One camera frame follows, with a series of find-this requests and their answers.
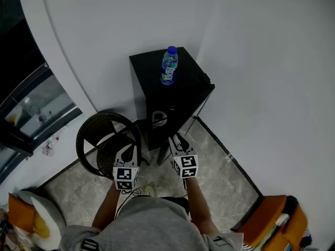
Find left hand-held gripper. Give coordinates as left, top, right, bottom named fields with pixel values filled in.
left=113, top=144, right=140, bottom=190

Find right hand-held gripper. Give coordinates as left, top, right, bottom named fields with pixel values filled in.
left=169, top=133, right=199, bottom=179

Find black glass cabinet door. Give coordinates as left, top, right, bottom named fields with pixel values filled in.
left=156, top=73, right=216, bottom=166

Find black mini fridge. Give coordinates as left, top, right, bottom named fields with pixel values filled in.
left=129, top=46, right=216, bottom=166

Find person's right forearm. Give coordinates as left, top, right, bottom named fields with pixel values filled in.
left=185, top=177, right=220, bottom=236

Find person's left forearm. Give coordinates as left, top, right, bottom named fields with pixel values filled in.
left=91, top=183, right=121, bottom=231

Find dark wicker chair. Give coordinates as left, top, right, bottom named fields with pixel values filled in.
left=75, top=112, right=150, bottom=180

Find white round container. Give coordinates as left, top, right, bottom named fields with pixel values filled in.
left=151, top=110, right=168, bottom=128

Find person's black shorts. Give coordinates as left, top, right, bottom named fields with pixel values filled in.
left=159, top=196, right=189, bottom=221

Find clear bag with small bottles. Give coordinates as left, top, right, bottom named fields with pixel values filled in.
left=41, top=136, right=60, bottom=157

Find person's grey shirt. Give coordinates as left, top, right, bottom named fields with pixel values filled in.
left=59, top=196, right=244, bottom=251

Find blue capped water bottle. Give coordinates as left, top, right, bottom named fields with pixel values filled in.
left=160, top=45, right=179, bottom=86

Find white round armchair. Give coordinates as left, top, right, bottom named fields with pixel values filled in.
left=7, top=190, right=68, bottom=250

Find yellow pillow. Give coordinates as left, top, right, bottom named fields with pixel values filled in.
left=32, top=213, right=51, bottom=239

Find small orange throw pillow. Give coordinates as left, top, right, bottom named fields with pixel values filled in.
left=7, top=193, right=36, bottom=234

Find small white cloth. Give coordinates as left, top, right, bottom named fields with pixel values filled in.
left=274, top=213, right=291, bottom=226

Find black garment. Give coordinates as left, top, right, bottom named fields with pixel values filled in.
left=286, top=196, right=300, bottom=215

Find pale green cloth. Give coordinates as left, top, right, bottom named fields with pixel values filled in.
left=258, top=225, right=278, bottom=251

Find black framed glass window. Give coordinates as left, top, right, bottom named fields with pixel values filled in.
left=0, top=0, right=83, bottom=185

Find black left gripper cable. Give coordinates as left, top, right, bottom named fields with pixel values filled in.
left=115, top=187, right=143, bottom=219

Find black armchair frame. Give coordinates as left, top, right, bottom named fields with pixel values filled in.
left=230, top=196, right=265, bottom=232

